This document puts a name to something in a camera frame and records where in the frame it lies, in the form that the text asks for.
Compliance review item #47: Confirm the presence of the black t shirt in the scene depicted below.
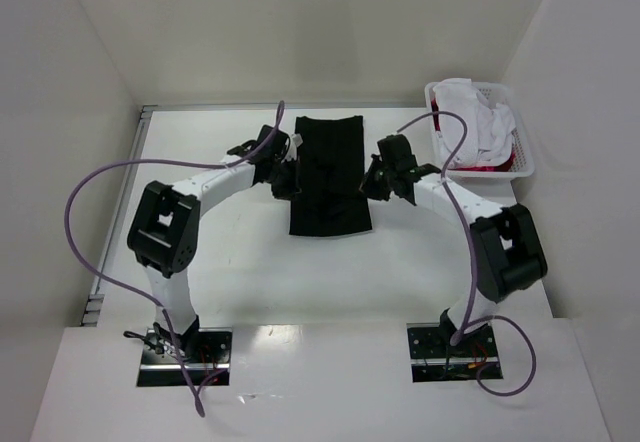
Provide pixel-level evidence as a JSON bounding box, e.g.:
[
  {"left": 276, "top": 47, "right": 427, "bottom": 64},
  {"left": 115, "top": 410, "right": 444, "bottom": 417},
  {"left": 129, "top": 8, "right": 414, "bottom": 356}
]
[{"left": 289, "top": 115, "right": 372, "bottom": 238}]

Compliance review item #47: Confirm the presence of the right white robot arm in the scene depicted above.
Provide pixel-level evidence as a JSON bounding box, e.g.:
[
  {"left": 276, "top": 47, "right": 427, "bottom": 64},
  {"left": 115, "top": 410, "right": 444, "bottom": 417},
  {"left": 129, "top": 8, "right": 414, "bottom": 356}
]
[{"left": 361, "top": 134, "right": 548, "bottom": 345}]

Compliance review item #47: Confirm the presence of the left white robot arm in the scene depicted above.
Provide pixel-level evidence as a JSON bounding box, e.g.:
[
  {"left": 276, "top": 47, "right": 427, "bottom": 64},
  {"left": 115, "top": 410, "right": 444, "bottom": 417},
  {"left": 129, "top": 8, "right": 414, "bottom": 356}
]
[{"left": 127, "top": 125, "right": 302, "bottom": 357}]

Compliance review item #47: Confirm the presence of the white t shirt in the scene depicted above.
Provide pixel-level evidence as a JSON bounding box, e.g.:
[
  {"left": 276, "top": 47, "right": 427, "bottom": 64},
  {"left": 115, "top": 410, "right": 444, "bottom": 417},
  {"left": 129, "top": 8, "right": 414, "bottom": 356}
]
[{"left": 432, "top": 78, "right": 516, "bottom": 169}]

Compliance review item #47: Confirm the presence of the white plastic basket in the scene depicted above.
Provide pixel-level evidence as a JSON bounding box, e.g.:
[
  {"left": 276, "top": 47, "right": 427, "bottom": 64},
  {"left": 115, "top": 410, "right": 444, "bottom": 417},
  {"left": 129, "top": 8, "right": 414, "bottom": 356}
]
[{"left": 424, "top": 79, "right": 534, "bottom": 180}]

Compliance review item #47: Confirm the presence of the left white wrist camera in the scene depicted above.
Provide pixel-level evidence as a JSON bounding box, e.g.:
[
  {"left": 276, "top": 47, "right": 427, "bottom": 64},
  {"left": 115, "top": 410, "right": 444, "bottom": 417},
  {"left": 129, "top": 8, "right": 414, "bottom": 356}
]
[{"left": 285, "top": 133, "right": 303, "bottom": 160}]

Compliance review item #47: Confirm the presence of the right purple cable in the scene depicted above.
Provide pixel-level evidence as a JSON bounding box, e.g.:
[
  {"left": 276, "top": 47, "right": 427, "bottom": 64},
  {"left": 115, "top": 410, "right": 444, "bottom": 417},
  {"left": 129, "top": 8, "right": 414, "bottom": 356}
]
[{"left": 394, "top": 110, "right": 540, "bottom": 397}]

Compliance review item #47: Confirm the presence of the purple cable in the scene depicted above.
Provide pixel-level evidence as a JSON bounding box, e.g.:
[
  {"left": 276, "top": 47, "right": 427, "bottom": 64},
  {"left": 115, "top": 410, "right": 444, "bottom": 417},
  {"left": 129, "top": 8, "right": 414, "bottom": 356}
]
[
  {"left": 394, "top": 110, "right": 540, "bottom": 397},
  {"left": 65, "top": 100, "right": 286, "bottom": 417}
]

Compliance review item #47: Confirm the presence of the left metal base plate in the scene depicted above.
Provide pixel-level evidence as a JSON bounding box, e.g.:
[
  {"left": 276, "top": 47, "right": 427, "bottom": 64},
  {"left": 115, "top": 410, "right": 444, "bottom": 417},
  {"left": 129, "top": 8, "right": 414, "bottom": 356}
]
[{"left": 133, "top": 329, "right": 232, "bottom": 388}]

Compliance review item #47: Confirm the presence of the metal base plate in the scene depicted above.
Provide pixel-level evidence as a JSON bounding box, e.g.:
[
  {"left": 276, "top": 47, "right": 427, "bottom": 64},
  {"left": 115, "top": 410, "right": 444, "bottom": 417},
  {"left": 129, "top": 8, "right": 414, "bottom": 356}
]
[
  {"left": 407, "top": 324, "right": 503, "bottom": 383},
  {"left": 133, "top": 329, "right": 232, "bottom": 388}
]

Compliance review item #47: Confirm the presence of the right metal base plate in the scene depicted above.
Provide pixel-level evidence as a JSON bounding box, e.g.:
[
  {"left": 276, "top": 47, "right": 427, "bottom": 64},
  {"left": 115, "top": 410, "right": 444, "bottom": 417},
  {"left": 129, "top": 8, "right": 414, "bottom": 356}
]
[{"left": 407, "top": 324, "right": 503, "bottom": 383}]

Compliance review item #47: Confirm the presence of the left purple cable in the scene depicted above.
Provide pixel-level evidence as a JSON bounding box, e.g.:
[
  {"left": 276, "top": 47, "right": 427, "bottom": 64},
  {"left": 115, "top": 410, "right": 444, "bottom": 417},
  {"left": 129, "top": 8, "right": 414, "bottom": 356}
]
[{"left": 65, "top": 100, "right": 286, "bottom": 417}]

